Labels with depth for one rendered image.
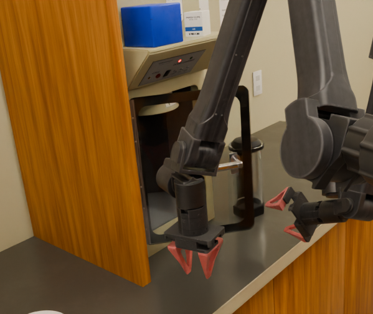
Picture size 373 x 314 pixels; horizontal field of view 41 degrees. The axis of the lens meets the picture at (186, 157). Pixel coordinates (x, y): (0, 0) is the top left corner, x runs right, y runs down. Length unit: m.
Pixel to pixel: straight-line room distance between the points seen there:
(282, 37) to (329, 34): 1.93
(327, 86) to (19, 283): 1.01
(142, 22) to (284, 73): 1.58
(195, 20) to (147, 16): 0.19
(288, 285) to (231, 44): 0.85
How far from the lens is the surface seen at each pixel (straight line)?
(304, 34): 0.70
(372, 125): 0.59
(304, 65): 0.69
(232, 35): 0.85
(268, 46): 2.52
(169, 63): 1.23
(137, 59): 1.16
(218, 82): 0.86
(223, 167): 1.26
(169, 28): 1.19
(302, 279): 1.59
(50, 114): 1.35
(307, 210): 1.29
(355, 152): 0.58
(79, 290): 1.33
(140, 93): 1.28
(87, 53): 1.16
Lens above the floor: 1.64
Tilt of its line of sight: 19 degrees down
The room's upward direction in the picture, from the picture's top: 5 degrees counter-clockwise
